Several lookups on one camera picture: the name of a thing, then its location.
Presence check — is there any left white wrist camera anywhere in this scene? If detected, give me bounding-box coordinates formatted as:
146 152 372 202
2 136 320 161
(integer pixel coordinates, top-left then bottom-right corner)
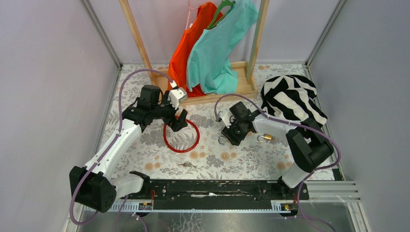
168 81 188 110

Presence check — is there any pink clothes hanger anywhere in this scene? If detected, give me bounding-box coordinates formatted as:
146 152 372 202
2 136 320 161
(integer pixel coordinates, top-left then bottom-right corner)
185 0 199 30

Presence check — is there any green clothes hanger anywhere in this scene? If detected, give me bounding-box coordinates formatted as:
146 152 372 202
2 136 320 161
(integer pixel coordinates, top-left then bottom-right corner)
206 0 235 30

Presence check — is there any black white striped cloth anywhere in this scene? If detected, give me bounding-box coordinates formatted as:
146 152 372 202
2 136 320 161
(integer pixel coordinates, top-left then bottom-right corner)
261 75 328 127

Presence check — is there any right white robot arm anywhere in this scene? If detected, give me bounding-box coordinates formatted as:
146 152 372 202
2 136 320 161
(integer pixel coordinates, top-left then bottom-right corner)
215 102 334 199

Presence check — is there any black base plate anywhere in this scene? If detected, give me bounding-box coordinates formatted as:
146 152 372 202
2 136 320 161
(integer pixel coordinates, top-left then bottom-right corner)
129 179 309 211

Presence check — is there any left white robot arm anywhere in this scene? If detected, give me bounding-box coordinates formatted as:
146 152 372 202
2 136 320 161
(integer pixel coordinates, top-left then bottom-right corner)
69 85 188 213

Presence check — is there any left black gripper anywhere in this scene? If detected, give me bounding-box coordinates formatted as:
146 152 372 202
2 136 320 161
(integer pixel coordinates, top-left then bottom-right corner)
151 91 188 132

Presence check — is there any teal shirt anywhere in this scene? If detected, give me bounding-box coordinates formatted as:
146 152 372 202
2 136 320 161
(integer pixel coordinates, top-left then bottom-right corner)
187 0 259 94

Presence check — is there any red cable lock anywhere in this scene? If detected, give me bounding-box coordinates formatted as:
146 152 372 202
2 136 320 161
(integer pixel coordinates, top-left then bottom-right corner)
163 116 201 154

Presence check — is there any floral table mat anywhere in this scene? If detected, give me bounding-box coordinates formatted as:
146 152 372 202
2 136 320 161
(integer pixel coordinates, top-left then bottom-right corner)
100 63 336 181

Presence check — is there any orange shirt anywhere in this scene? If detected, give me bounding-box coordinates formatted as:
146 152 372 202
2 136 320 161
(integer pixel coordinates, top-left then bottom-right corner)
168 1 217 97

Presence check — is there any large brass padlock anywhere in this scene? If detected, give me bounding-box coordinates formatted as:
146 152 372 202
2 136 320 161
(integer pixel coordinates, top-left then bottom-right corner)
218 136 229 145

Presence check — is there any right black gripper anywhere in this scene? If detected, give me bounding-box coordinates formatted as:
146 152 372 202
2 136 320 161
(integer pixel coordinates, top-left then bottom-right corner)
221 117 248 147

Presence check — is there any white slotted cable duct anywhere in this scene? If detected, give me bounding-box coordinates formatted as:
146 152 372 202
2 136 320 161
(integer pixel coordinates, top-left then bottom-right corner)
108 201 153 212

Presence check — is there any wooden clothes rack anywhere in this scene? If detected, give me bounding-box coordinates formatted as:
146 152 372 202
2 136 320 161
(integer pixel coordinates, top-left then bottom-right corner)
119 0 270 105

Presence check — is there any small brass padlock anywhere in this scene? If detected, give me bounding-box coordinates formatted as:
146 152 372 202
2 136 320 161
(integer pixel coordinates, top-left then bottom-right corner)
257 134 274 143

